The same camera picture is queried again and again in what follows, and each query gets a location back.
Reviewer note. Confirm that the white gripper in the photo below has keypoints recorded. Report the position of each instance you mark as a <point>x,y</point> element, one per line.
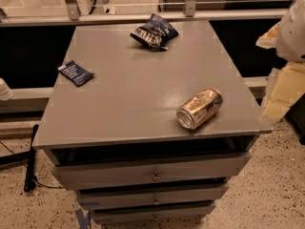
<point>293,37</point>

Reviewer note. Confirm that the blue chip bag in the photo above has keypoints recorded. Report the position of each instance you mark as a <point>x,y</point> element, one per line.
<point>155,33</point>

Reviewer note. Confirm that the orange soda can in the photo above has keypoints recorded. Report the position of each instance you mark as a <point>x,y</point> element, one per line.
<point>200,108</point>

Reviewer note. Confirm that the grey drawer cabinet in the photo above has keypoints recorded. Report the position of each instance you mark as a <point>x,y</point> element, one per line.
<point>127,112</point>

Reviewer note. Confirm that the top grey drawer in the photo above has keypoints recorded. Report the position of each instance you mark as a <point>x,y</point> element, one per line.
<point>83,177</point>

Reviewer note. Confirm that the grey drawer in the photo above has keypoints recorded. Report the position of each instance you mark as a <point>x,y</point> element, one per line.
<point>159,196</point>
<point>154,212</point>
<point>83,177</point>

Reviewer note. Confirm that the bottom grey drawer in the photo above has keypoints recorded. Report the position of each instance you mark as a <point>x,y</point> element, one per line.
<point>154,212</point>

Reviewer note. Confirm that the small blue snack packet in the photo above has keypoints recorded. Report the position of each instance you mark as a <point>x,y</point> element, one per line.
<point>75,73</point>

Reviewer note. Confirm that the middle grey drawer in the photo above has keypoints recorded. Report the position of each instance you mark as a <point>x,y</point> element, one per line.
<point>159,196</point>

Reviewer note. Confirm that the black rod on floor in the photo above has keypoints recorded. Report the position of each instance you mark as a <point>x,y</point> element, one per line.
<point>29,179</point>

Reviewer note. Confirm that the metal railing frame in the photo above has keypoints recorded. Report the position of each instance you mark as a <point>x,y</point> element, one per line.
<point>22,13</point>

